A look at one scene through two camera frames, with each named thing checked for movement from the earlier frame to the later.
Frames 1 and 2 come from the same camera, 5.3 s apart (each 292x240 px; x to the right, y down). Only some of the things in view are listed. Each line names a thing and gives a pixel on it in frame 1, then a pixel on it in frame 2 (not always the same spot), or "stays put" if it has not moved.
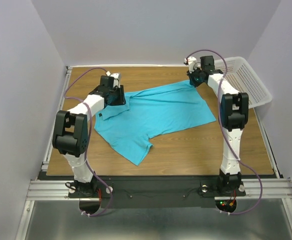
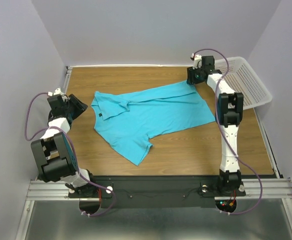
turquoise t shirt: x=147 y=113 stays put
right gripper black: x=193 y=80 stays put
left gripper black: x=119 y=95 to x=74 y=106
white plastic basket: x=237 y=72 stays put
